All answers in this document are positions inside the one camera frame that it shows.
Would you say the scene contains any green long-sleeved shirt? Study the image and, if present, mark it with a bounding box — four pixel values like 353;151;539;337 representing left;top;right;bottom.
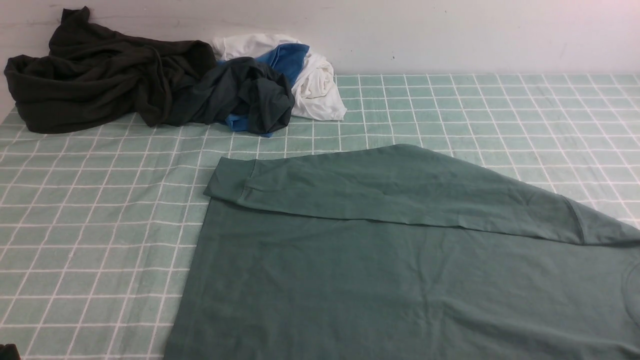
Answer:
163;145;640;360

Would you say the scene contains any white crumpled garment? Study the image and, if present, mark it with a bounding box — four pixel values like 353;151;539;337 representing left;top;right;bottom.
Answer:
211;33;346;121

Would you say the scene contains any dark teal crumpled garment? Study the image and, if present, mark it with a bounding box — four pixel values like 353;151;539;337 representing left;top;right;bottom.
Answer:
162;57;295;135

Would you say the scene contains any blue crumpled garment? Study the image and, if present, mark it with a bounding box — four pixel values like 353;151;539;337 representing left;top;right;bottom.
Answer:
225;43;309;138

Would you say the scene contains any green checkered tablecloth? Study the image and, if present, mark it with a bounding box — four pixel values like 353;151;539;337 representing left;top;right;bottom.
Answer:
0;73;640;360

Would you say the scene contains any dark olive crumpled garment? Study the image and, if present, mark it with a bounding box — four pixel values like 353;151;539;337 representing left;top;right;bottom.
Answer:
4;7;217;134

